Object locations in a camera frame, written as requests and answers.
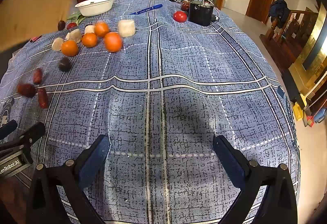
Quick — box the dark jacket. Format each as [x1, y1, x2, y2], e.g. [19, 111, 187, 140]
[269, 0, 290, 29]

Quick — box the black pot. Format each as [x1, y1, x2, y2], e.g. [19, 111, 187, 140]
[188, 0, 214, 27]

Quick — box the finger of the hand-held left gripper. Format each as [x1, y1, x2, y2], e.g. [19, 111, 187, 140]
[0, 122, 46, 155]
[0, 120, 18, 140]

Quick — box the red date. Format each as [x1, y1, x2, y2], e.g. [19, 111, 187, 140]
[37, 88, 49, 109]
[17, 83, 36, 97]
[33, 68, 43, 85]

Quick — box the golden framed cabinet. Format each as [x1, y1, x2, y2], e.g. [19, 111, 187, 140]
[289, 3, 327, 92]

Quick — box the blue pen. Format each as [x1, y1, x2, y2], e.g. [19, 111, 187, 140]
[128, 4, 163, 16]

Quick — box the wooden stair railing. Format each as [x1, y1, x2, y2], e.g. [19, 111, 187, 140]
[259, 8, 320, 74]

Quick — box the green leaf vegetable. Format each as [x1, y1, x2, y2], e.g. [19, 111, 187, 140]
[67, 12, 88, 24]

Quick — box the blue plaid tablecloth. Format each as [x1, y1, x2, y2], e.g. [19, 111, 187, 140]
[0, 0, 300, 224]

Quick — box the white enamel basin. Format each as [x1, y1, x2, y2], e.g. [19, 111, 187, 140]
[75, 0, 118, 17]

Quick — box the large peeled sugarcane piece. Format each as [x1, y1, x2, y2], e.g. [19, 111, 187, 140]
[118, 19, 136, 38]

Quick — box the orange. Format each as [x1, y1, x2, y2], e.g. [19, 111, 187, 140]
[103, 32, 123, 53]
[94, 22, 110, 38]
[81, 32, 99, 48]
[61, 40, 79, 57]

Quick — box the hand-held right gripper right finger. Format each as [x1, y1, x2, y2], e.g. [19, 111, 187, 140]
[213, 135, 298, 224]

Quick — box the large red tomato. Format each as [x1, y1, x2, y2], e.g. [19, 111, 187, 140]
[173, 11, 188, 23]

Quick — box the yellow dustpan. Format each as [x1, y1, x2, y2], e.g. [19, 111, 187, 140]
[292, 101, 304, 121]

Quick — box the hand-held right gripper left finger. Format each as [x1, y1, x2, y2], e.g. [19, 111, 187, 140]
[26, 134, 111, 224]

